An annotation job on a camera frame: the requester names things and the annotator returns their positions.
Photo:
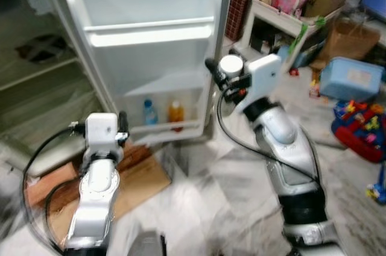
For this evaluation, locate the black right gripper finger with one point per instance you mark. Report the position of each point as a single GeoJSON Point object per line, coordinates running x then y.
{"type": "Point", "coordinates": [215, 70]}

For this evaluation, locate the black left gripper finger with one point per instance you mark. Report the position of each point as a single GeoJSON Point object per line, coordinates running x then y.
{"type": "Point", "coordinates": [123, 120]}

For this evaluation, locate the white bottle with white cap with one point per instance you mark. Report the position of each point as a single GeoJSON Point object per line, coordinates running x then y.
{"type": "Point", "coordinates": [231, 65]}

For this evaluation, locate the orange juice bottle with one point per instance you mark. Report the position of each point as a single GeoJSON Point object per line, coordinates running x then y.
{"type": "Point", "coordinates": [176, 116]}

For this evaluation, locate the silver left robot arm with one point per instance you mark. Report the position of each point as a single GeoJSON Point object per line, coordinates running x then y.
{"type": "Point", "coordinates": [96, 191]}

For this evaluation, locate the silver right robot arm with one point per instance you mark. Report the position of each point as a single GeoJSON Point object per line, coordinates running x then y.
{"type": "Point", "coordinates": [278, 131]}

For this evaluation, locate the fridge door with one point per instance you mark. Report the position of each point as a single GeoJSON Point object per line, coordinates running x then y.
{"type": "Point", "coordinates": [151, 57]}

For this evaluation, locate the blue water bottle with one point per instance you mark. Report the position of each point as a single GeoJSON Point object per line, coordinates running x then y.
{"type": "Point", "coordinates": [150, 113]}

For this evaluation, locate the brown cardboard sheet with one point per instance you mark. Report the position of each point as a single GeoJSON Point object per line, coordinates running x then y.
{"type": "Point", "coordinates": [140, 179]}

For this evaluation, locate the small red item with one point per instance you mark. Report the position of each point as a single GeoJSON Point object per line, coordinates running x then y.
{"type": "Point", "coordinates": [294, 71]}

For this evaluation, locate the red tiled column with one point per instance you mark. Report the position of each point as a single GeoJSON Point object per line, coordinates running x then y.
{"type": "Point", "coordinates": [241, 3]}

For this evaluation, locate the white shelf unit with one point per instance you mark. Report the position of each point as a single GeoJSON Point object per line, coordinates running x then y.
{"type": "Point", "coordinates": [283, 21]}

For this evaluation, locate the blue toy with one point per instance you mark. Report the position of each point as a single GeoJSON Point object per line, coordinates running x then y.
{"type": "Point", "coordinates": [377, 191]}

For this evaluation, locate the light blue plastic box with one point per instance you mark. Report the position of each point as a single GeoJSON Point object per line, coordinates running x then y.
{"type": "Point", "coordinates": [353, 80]}

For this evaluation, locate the red blue toy bag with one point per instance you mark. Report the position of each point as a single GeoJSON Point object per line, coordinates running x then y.
{"type": "Point", "coordinates": [362, 135]}

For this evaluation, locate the brown paper bag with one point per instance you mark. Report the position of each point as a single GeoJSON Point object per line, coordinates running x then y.
{"type": "Point", "coordinates": [356, 40]}

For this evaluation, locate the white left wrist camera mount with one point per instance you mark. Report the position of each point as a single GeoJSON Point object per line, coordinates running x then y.
{"type": "Point", "coordinates": [101, 132]}

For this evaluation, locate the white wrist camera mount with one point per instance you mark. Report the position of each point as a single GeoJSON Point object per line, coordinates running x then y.
{"type": "Point", "coordinates": [264, 81]}
{"type": "Point", "coordinates": [101, 132]}

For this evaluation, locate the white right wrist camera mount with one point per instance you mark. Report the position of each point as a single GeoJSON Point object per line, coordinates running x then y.
{"type": "Point", "coordinates": [264, 81]}

